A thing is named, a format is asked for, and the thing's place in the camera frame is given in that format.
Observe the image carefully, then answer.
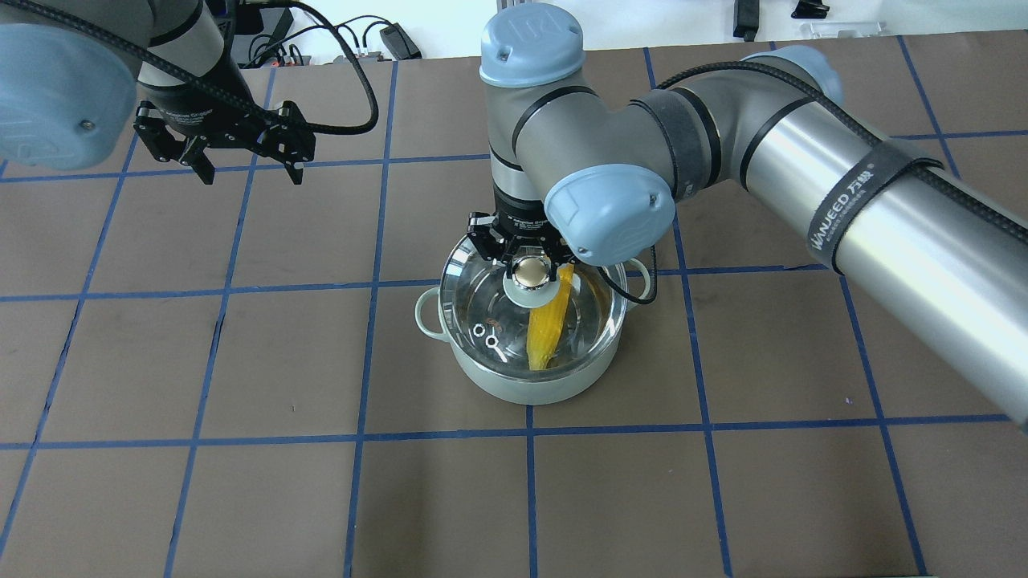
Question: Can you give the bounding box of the yellow corn cob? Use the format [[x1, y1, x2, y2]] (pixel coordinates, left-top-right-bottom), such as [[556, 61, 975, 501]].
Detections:
[[526, 264, 575, 371]]

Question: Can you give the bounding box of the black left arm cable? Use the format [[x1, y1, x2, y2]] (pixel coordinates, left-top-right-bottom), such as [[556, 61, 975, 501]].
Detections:
[[0, 0, 380, 137]]

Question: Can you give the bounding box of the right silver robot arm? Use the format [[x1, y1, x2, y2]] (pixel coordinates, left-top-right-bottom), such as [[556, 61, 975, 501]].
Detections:
[[467, 3, 1027, 429]]

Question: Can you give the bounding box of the glass pot lid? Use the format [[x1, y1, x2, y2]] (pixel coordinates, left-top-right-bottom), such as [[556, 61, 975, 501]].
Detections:
[[439, 237, 630, 381]]

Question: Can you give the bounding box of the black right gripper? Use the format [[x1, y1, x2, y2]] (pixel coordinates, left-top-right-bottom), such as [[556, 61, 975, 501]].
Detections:
[[467, 193, 575, 270]]

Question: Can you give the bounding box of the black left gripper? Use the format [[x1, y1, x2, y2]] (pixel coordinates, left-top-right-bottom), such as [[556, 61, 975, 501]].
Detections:
[[133, 80, 316, 185]]

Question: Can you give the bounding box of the pale green electric pot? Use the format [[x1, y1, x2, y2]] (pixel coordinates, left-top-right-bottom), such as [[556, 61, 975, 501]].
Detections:
[[414, 234, 655, 405]]

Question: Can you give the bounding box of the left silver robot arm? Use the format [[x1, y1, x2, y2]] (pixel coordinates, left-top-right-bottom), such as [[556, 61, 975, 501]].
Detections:
[[1, 1, 316, 184]]

